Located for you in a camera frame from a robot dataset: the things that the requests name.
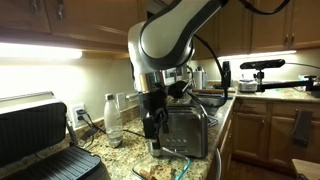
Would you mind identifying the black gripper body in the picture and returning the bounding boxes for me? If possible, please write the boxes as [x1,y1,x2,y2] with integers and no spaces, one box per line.
[140,86,169,139]

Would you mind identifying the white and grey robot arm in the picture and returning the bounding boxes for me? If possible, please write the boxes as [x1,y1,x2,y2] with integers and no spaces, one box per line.
[128,0,228,140]

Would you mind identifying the stainless steel toaster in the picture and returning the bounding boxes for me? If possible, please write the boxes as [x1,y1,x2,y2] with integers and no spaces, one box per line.
[148,104,208,158]

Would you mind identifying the bread slice lying in container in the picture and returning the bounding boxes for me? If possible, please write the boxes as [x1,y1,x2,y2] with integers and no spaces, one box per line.
[139,165,173,180]

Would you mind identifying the clear plastic water bottle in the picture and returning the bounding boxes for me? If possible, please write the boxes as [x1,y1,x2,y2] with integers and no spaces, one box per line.
[104,94,123,148]

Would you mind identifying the white paper towel roll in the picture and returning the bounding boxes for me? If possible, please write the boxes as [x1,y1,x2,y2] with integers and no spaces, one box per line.
[194,67,203,89]

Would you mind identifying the stainless kitchen sink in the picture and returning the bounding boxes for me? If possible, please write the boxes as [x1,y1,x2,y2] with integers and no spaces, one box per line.
[191,94,230,116]

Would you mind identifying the clear glass food container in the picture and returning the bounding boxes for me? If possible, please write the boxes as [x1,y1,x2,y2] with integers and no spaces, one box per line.
[132,148,191,180]

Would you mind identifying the wooden lower cabinets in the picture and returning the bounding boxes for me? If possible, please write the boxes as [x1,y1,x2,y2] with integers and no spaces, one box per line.
[222,98,320,174]

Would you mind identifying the wooden cabinets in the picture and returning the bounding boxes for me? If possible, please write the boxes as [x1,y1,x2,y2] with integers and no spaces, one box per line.
[0,0,319,55]
[222,98,320,174]

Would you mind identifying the wooden upper cabinets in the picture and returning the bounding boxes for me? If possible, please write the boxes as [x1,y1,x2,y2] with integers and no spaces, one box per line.
[0,0,319,55]

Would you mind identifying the black panini grill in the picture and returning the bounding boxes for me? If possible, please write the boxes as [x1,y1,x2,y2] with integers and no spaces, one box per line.
[0,91,111,180]

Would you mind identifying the dark hanging dish towel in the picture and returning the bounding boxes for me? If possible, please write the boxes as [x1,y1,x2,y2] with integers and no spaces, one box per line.
[291,109,313,148]

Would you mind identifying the black power plug and cable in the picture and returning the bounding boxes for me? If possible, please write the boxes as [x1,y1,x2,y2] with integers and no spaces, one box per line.
[75,109,146,149]

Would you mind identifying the white wall outlet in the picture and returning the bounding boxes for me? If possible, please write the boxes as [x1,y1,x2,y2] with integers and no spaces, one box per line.
[70,103,85,128]

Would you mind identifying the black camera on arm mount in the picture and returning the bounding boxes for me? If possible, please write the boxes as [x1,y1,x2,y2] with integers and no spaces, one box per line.
[239,59,320,93]

